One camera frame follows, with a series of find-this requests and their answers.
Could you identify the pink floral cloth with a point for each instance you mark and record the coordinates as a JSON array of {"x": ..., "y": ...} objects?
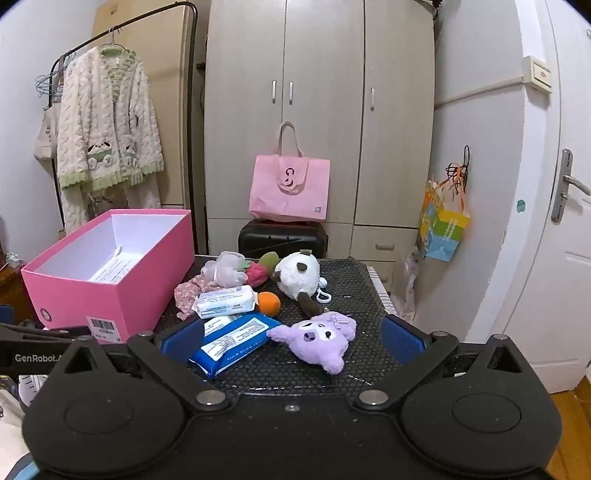
[{"x": 189, "y": 293}]

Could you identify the white fluffy robe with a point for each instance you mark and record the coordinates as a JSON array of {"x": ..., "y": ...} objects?
[{"x": 106, "y": 120}]

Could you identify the blue wet wipes pack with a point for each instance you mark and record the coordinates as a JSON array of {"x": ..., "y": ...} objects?
[{"x": 231, "y": 346}]

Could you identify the pink cardboard box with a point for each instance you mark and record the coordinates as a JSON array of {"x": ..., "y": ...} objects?
[{"x": 92, "y": 295}]

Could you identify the black honeycomb mat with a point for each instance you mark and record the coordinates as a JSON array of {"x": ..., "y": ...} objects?
[{"x": 355, "y": 295}]

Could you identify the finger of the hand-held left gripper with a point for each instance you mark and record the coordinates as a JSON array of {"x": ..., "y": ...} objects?
[{"x": 27, "y": 331}]

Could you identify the white wall switch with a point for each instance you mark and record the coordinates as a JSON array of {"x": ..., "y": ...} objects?
[{"x": 540, "y": 74}]

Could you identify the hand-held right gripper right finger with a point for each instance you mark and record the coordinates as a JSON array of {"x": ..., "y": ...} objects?
[{"x": 401, "y": 341}]

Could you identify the strawberry plush toy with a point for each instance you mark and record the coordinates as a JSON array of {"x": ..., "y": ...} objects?
[{"x": 257, "y": 273}]

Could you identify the orange makeup sponge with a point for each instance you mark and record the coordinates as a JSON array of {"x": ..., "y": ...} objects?
[{"x": 268, "y": 303}]

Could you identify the teal round sticker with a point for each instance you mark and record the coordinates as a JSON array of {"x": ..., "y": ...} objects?
[{"x": 521, "y": 206}]

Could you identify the white door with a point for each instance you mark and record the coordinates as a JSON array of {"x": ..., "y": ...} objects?
[{"x": 568, "y": 277}]

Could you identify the colourful gift bag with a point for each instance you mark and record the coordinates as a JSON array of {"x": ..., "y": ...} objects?
[{"x": 443, "y": 230}]

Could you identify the white round plush toy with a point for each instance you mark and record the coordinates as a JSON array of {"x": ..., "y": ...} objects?
[{"x": 295, "y": 277}]

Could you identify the beige wooden panel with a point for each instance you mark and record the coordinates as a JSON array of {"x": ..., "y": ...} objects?
[{"x": 175, "y": 92}]

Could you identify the white wet wipes pack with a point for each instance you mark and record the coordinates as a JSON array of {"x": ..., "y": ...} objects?
[{"x": 226, "y": 300}]

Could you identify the beige canvas tote bag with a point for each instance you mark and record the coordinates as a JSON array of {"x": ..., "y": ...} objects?
[{"x": 46, "y": 138}]

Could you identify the black clothes rack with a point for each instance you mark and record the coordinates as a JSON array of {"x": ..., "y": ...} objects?
[{"x": 193, "y": 138}]

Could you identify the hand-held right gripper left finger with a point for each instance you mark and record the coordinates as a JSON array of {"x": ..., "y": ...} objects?
[{"x": 178, "y": 344}]

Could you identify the purple plush toy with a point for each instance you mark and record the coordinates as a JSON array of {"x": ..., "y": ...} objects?
[{"x": 314, "y": 339}]

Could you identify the pink tote bag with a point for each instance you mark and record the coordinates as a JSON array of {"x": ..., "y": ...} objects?
[{"x": 288, "y": 194}]

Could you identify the white plastic bag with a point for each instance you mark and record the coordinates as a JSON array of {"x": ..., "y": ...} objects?
[{"x": 411, "y": 286}]

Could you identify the beige wardrobe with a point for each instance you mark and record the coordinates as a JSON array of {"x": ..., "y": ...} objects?
[{"x": 323, "y": 69}]

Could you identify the lilac fluffy plush toy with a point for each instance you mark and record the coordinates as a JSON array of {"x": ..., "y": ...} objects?
[{"x": 226, "y": 270}]

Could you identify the black suitcase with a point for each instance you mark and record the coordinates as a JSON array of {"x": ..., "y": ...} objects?
[{"x": 277, "y": 242}]

